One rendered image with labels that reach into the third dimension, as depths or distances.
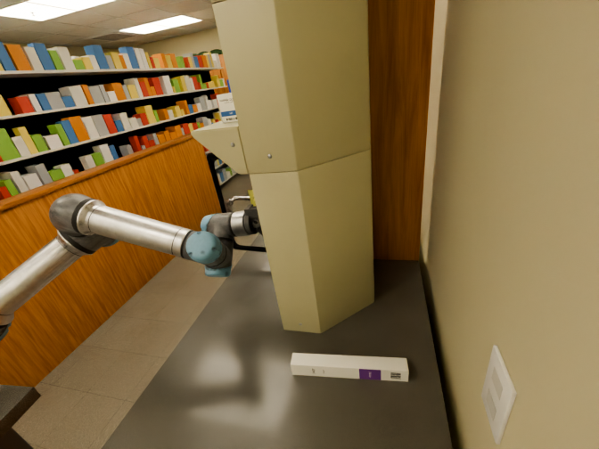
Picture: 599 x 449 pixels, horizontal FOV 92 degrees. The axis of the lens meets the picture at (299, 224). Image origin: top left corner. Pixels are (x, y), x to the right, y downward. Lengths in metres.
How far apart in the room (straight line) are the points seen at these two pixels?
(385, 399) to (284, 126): 0.61
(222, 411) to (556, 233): 0.70
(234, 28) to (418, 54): 0.50
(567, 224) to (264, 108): 0.48
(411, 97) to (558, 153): 0.62
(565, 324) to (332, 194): 0.46
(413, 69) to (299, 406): 0.88
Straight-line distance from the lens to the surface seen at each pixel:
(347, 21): 0.66
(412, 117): 0.94
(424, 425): 0.74
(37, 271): 1.09
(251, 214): 0.83
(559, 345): 0.36
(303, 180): 0.61
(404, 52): 0.92
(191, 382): 0.87
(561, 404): 0.38
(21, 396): 1.14
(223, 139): 0.64
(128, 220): 0.83
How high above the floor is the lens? 1.58
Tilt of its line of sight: 27 degrees down
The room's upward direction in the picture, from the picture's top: 9 degrees counter-clockwise
